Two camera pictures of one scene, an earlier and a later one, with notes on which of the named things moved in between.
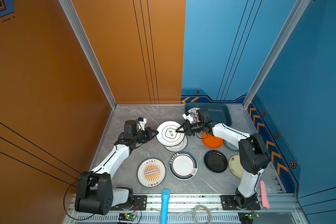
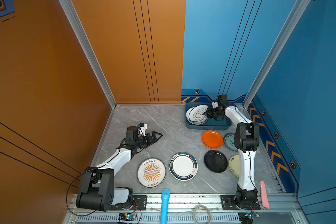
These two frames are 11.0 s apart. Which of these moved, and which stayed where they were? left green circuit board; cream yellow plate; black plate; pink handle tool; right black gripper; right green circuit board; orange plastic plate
Moved: right black gripper
Stayed: black plate; left green circuit board; right green circuit board; cream yellow plate; pink handle tool; orange plastic plate
